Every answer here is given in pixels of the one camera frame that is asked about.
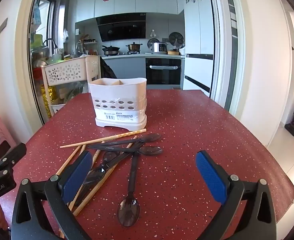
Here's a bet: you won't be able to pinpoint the gold foil package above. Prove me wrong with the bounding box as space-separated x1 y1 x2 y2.
40 85 56 118

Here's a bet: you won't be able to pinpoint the curved kitchen faucet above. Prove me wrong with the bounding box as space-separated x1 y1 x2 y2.
42 38 59 55

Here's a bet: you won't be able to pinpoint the black range hood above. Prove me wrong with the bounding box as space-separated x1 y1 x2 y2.
96 13 147 42

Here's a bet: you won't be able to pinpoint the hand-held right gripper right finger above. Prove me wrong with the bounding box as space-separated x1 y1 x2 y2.
195 150 277 240

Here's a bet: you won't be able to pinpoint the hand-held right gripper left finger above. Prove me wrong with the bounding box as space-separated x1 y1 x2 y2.
11 151 94 240

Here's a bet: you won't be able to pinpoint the glass sliding door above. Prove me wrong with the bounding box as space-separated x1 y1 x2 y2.
212 0 246 110

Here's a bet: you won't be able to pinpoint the silver rice cooker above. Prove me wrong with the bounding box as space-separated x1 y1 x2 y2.
150 42 168 54

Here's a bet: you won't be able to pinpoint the hanging plastic bag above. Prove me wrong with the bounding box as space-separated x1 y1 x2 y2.
32 2 42 25

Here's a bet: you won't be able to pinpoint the grey lower kitchen cabinets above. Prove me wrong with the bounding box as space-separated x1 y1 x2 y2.
102 55 147 85

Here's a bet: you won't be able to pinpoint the grey wall switch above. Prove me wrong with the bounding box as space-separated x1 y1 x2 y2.
0 17 9 35

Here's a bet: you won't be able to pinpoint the white refrigerator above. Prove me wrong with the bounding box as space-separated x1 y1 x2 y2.
182 0 216 98

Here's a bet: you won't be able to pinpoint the stacked metal pans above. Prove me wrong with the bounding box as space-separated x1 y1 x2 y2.
30 45 50 68

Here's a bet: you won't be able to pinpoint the black built-in oven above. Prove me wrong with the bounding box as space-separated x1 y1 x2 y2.
145 57 182 85

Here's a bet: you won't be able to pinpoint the white upper kitchen cabinets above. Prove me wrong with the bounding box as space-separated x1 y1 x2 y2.
75 0 185 23

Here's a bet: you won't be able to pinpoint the black bag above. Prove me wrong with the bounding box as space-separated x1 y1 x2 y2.
99 56 117 80

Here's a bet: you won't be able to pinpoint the black wok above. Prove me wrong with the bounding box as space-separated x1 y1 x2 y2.
102 45 121 55

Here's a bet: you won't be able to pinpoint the steel cooking pot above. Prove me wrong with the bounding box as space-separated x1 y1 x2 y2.
126 42 142 52

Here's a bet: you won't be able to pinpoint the cream plastic trolley cart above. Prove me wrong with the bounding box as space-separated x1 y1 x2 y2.
42 56 102 120

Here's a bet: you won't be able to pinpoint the white plastic utensil holder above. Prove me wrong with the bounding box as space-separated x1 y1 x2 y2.
88 77 148 128

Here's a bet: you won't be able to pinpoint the white spice rack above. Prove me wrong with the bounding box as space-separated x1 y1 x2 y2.
83 39 99 55

